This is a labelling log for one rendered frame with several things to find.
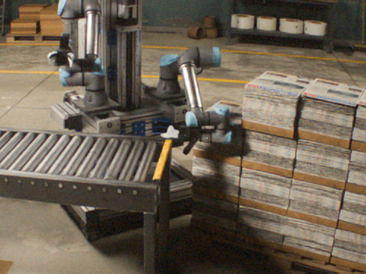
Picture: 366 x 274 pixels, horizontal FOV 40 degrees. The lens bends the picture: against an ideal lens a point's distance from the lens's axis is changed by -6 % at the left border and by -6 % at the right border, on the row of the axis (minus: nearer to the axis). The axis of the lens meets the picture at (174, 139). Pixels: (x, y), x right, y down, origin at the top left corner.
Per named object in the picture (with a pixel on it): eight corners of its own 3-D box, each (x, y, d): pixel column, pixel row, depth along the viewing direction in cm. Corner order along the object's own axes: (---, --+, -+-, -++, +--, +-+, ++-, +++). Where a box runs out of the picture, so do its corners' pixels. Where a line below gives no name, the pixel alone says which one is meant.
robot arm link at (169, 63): (157, 73, 333) (158, 53, 328) (178, 72, 336) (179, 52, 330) (160, 78, 322) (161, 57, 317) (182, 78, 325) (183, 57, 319)
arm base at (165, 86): (152, 89, 335) (152, 74, 331) (172, 86, 342) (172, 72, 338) (163, 96, 323) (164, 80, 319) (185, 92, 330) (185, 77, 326)
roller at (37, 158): (59, 142, 270) (59, 133, 268) (28, 182, 227) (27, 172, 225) (50, 141, 271) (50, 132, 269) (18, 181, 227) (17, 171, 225)
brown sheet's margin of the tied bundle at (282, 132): (251, 118, 285) (251, 110, 283) (301, 128, 272) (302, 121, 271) (240, 127, 272) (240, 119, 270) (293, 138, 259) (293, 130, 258)
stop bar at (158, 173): (171, 143, 260) (172, 139, 259) (160, 183, 220) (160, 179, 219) (165, 143, 260) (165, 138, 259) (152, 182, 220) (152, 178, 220)
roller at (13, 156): (37, 140, 271) (36, 131, 269) (2, 179, 228) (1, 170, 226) (28, 140, 272) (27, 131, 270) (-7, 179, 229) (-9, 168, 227)
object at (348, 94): (317, 79, 282) (317, 77, 282) (366, 89, 270) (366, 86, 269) (299, 96, 252) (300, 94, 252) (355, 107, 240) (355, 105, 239)
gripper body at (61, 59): (68, 68, 250) (70, 61, 261) (70, 51, 247) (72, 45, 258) (53, 67, 249) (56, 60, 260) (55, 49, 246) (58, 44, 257)
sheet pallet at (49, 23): (85, 34, 918) (85, 3, 896) (71, 43, 842) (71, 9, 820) (24, 33, 929) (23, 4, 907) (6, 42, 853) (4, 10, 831)
